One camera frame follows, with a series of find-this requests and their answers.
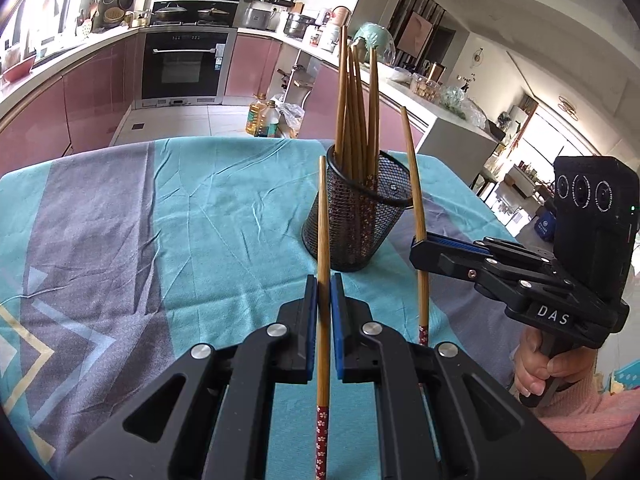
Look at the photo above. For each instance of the black mesh utensil holder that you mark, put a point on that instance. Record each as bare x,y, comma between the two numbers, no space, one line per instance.
360,232

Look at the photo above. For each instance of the wok with lid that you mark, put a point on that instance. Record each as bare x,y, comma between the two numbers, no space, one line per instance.
170,11

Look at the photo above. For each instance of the red bowl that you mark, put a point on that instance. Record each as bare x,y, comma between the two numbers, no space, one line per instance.
19,69

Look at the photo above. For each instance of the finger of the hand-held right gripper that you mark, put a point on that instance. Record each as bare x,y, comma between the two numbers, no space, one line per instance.
457,242
450,265

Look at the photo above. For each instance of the pink base cabinet beside oven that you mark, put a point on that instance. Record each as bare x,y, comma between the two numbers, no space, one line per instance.
252,65

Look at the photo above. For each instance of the glass jar of snacks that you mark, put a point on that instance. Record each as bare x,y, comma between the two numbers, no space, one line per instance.
426,87

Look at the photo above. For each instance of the blue bag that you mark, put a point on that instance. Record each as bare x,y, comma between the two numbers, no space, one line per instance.
546,224

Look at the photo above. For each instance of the woven bamboo basket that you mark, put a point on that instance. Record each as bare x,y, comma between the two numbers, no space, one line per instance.
113,15

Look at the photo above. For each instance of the long pink base cabinets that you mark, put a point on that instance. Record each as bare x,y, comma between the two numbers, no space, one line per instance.
85,95

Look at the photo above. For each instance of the yellow cooking oil bottle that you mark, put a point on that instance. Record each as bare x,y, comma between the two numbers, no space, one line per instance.
253,115

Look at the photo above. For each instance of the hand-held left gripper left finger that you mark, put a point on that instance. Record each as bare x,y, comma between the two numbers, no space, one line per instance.
312,322

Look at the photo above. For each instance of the clear plastic bag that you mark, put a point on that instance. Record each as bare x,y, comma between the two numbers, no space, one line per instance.
291,120

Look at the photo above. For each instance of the bag of green vegetables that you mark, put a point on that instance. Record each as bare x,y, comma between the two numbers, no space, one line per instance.
457,102

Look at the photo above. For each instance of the person's right hand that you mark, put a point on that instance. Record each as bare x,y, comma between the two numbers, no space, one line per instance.
530,365

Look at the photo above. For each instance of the striped wall panel with frame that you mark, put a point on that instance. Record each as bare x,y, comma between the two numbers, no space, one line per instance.
417,25

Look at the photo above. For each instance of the white bowl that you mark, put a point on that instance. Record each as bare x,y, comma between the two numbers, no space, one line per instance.
400,74

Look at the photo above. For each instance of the black built-in oven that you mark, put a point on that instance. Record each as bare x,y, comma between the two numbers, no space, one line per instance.
182,65

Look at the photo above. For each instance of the person's right forearm pink sleeve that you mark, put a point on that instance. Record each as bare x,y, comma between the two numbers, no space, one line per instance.
590,420

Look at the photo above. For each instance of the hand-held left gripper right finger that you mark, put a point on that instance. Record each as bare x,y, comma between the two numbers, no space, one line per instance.
339,322

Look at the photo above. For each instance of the dotted utensil jar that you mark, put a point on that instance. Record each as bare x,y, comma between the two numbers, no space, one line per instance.
83,27

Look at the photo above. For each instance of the pink electric kettle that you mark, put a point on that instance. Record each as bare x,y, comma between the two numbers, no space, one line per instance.
340,16

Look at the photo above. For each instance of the pink base cabinets with white end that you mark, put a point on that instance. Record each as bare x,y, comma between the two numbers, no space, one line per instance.
325,105

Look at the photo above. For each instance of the teal and grey tablecloth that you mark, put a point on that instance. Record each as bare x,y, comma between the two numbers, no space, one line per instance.
150,235

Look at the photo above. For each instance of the bundle of wooden chopsticks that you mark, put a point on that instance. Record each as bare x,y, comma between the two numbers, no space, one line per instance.
345,110

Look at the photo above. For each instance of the red-patterned wooden chopstick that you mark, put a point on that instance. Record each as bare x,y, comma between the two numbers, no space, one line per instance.
415,185
324,240

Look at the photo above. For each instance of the cooking pot with lid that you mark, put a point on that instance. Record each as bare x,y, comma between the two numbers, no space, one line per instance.
213,13

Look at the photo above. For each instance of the stainless steel stockpot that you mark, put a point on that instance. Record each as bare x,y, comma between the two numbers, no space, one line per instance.
299,25

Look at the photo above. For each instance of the dark cooking oil bottle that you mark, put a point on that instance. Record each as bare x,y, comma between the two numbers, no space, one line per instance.
269,120

